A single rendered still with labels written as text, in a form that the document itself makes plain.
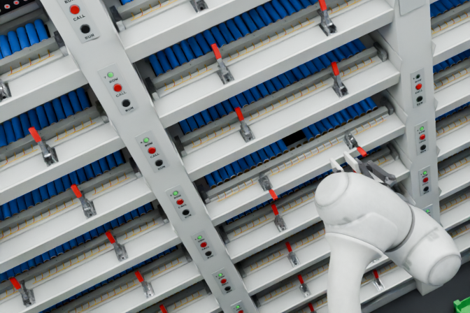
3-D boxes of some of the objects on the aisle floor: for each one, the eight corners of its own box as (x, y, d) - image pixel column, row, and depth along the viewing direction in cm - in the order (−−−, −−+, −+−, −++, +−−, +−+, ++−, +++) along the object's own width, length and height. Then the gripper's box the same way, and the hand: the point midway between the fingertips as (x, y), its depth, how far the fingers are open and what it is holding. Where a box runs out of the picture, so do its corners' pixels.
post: (443, 285, 209) (419, -221, 96) (422, 295, 208) (373, -201, 96) (412, 249, 224) (361, -225, 112) (394, 258, 223) (322, -208, 111)
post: (285, 367, 203) (63, -69, 91) (263, 379, 202) (12, -47, 90) (265, 324, 218) (54, -95, 106) (245, 335, 217) (10, -76, 105)
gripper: (417, 178, 109) (364, 133, 130) (346, 211, 108) (305, 160, 129) (422, 206, 113) (371, 157, 134) (354, 237, 112) (312, 184, 132)
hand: (344, 165), depth 128 cm, fingers open, 3 cm apart
